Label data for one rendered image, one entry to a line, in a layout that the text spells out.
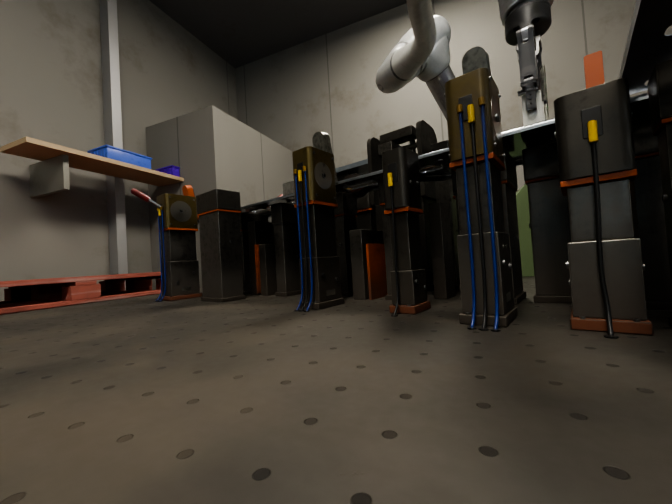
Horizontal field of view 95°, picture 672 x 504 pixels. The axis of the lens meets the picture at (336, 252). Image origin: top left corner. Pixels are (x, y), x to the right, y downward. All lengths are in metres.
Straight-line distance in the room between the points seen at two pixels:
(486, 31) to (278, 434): 3.83
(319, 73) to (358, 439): 4.12
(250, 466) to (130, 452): 0.07
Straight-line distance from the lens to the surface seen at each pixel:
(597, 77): 0.91
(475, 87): 0.51
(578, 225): 0.47
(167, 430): 0.25
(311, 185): 0.67
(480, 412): 0.23
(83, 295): 1.99
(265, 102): 4.47
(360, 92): 3.88
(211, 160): 2.88
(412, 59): 1.15
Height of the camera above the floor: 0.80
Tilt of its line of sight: 2 degrees up
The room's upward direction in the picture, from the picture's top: 3 degrees counter-clockwise
